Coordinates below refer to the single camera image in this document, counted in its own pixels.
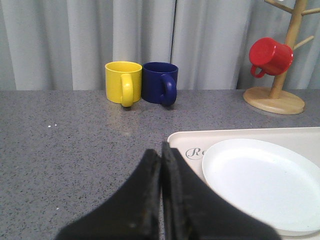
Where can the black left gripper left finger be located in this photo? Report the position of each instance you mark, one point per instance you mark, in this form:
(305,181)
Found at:
(131,213)

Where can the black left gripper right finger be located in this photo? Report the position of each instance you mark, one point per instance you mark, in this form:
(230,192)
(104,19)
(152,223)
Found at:
(193,211)

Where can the white round plate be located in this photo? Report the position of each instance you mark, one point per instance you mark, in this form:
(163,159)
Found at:
(266,181)

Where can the dark blue mug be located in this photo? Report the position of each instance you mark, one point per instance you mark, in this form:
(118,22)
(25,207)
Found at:
(159,83)

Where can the yellow mug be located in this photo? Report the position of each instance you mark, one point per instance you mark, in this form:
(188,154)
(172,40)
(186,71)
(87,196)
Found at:
(123,82)

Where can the wooden mug tree stand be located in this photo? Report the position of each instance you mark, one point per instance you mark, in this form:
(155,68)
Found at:
(274,99)

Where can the red mug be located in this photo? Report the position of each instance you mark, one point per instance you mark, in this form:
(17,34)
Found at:
(270,57)

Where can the grey curtain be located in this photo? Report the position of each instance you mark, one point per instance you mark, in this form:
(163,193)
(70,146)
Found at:
(65,44)

